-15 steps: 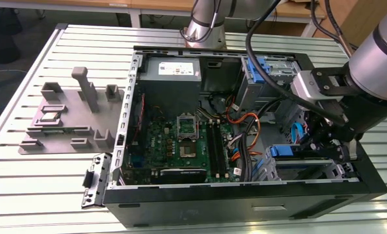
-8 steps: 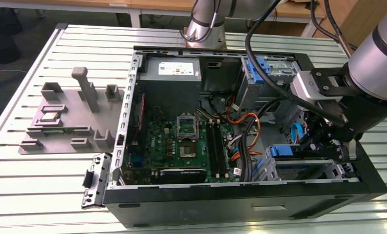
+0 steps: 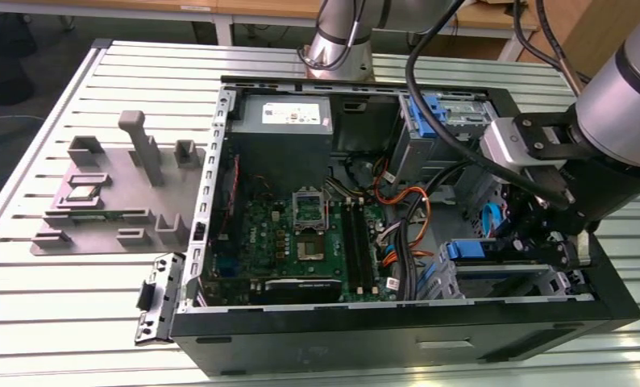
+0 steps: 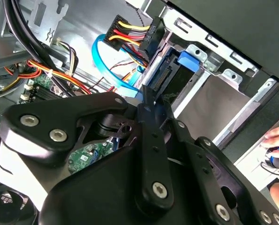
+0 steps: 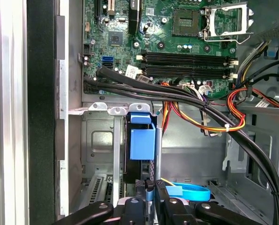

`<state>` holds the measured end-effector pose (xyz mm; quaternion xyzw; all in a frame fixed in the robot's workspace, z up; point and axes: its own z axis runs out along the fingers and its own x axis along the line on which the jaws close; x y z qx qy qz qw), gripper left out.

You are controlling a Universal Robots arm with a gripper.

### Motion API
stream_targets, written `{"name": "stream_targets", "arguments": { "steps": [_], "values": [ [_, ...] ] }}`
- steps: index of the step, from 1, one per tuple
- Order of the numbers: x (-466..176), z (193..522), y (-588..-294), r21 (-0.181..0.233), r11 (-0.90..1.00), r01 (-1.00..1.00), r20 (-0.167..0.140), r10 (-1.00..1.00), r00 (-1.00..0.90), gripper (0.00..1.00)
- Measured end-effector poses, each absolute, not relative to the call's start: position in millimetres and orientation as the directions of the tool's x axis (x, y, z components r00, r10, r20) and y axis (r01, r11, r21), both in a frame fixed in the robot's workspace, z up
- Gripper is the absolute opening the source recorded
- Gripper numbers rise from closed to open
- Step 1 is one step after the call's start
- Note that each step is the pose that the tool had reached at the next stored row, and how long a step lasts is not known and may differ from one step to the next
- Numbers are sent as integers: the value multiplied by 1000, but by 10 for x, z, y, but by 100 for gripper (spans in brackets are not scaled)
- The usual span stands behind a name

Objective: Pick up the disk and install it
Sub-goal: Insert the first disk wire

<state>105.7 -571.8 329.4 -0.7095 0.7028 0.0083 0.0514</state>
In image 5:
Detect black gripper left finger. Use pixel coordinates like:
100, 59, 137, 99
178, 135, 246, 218
52, 179, 155, 225

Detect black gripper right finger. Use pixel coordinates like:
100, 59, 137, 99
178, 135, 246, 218
155, 180, 259, 225

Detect hard disk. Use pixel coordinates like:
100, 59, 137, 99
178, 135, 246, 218
124, 112, 163, 204

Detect metal disk bay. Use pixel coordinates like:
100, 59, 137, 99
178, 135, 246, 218
68, 102, 163, 211

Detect black open PC case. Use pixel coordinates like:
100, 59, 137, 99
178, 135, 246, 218
26, 0, 279, 225

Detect black RAM slot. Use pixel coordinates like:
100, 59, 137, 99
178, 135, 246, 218
141, 50, 239, 66
141, 63, 239, 80

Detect green motherboard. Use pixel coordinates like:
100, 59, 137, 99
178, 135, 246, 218
83, 0, 255, 99

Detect locking lever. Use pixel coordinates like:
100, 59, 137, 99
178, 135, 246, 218
204, 32, 254, 45

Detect CPU socket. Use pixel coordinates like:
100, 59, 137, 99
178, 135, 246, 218
172, 8, 204, 37

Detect metal socket cover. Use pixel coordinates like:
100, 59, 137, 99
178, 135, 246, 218
203, 1, 254, 42

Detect grey power supply unit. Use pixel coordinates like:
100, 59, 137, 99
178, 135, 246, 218
247, 0, 279, 40

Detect blue SATA wire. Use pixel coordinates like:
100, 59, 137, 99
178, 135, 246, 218
165, 181, 211, 202

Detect orange power wires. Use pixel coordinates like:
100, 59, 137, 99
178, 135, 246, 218
161, 88, 279, 138

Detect black cable bundle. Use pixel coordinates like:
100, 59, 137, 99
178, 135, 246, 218
83, 67, 279, 225

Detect power supply wire bundle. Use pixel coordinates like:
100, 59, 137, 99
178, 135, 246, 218
233, 39, 273, 87

